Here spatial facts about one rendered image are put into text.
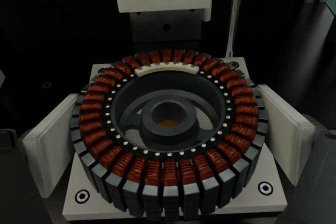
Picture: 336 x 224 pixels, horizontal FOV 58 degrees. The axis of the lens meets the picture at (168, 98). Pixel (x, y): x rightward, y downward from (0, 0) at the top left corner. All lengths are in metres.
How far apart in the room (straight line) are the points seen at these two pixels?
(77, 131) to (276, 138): 0.10
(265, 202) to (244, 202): 0.01
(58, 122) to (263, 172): 0.14
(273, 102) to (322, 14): 0.26
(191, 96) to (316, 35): 0.21
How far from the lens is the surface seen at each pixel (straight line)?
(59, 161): 0.16
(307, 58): 0.35
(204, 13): 0.34
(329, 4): 0.48
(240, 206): 0.22
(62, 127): 0.17
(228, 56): 0.30
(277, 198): 0.23
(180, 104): 0.19
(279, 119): 0.16
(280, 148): 0.16
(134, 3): 0.20
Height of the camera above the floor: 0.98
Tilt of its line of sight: 48 degrees down
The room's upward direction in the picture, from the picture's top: 4 degrees counter-clockwise
